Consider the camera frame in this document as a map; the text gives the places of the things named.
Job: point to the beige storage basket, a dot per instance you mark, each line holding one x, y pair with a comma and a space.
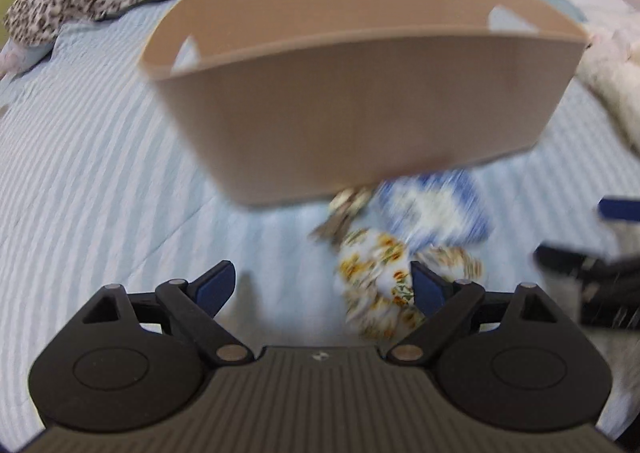
370, 118

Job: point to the yellow floral white cloth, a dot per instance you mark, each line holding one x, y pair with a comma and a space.
380, 258

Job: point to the white fluffy blanket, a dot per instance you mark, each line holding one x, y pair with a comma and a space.
617, 83

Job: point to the brown patterned hair scrunchie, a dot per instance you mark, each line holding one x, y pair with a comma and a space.
345, 213

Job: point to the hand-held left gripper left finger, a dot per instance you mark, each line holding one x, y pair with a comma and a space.
216, 287

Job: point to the blue white patterned cloth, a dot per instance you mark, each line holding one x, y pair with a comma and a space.
440, 213

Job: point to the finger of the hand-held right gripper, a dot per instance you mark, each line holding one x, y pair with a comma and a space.
565, 259
620, 208

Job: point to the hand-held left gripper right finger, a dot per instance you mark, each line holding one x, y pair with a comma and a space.
428, 289

